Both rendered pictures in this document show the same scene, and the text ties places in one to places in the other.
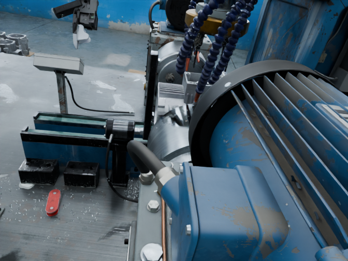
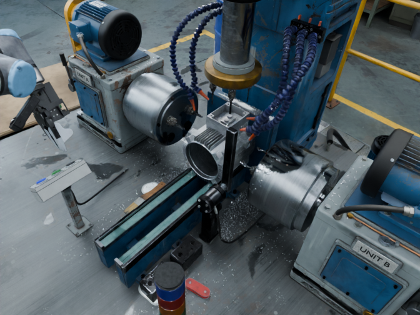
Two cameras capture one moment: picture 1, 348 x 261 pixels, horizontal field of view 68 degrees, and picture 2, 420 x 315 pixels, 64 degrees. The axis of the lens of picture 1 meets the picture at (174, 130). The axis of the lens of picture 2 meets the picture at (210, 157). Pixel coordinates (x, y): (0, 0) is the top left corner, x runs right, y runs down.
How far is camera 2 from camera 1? 76 cm
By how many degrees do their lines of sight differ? 35
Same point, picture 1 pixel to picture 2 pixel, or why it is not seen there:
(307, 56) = (311, 73)
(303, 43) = not seen: hidden behind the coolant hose
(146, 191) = (345, 221)
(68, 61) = (75, 171)
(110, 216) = (237, 260)
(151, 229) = (370, 233)
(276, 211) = not seen: outside the picture
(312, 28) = not seen: hidden behind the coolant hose
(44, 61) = (52, 189)
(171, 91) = (215, 140)
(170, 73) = (170, 117)
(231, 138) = (406, 180)
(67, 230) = (229, 292)
